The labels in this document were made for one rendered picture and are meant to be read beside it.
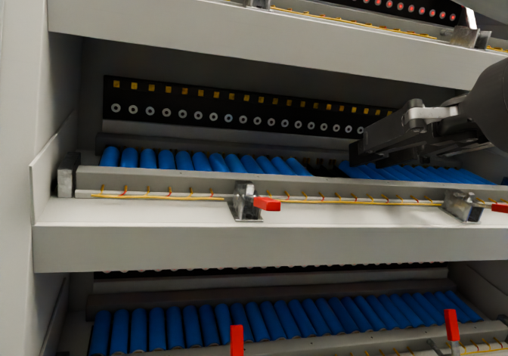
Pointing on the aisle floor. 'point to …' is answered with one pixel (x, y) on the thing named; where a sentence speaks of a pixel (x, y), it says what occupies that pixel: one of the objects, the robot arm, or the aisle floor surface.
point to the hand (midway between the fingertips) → (380, 151)
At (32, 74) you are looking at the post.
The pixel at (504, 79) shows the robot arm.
